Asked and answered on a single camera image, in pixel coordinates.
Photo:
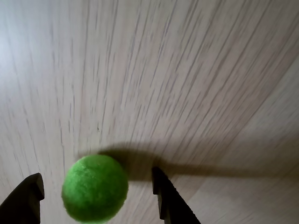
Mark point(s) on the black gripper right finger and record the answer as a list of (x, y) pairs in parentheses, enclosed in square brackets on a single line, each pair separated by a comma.
[(171, 200)]

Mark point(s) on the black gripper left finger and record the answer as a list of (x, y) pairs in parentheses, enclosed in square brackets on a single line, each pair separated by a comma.
[(22, 205)]

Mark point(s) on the green pompom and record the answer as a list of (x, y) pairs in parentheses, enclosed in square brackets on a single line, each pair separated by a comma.
[(94, 189)]

